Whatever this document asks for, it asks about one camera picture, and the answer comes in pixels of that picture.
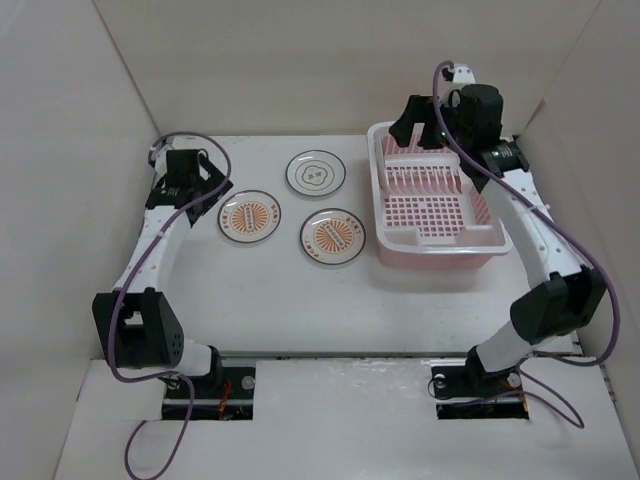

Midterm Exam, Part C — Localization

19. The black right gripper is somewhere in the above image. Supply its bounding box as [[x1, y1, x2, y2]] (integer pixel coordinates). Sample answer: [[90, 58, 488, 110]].
[[388, 95, 471, 155]]

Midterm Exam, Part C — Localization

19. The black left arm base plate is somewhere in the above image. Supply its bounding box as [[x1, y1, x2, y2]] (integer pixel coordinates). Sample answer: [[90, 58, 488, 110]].
[[161, 363, 256, 421]]

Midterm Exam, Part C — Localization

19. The right orange sunburst plate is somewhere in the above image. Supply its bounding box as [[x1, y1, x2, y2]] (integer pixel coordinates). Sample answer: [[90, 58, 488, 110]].
[[299, 208, 367, 267]]

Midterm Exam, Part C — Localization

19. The left orange sunburst plate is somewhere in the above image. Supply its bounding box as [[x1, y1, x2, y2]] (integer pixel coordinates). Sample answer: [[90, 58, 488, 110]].
[[217, 189, 282, 244]]

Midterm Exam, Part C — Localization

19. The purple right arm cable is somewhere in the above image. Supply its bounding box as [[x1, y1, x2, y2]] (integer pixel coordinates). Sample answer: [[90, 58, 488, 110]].
[[431, 60, 623, 429]]

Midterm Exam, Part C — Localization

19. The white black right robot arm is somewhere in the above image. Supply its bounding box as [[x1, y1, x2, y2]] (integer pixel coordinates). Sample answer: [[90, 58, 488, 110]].
[[389, 84, 613, 394]]

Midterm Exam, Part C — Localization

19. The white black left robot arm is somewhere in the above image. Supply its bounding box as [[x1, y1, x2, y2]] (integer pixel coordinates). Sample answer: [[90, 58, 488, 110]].
[[92, 149, 233, 397]]

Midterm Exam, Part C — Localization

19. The white pink dish rack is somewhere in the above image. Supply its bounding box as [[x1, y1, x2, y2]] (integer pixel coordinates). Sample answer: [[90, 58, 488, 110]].
[[367, 122, 513, 270]]

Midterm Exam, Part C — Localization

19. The black rimmed flower plate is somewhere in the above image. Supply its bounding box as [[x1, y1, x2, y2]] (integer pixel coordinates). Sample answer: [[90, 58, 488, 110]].
[[285, 150, 347, 197]]

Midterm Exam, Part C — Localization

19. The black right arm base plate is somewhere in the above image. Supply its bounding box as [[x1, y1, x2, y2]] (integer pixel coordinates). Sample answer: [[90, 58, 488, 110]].
[[428, 364, 529, 420]]

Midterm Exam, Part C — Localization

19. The orange sunburst plate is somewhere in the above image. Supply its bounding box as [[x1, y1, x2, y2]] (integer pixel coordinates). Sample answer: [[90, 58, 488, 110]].
[[299, 208, 367, 267], [217, 189, 282, 244]]

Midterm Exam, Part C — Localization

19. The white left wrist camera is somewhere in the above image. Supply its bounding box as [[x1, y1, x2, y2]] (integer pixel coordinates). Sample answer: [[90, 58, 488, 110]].
[[147, 145, 173, 176]]

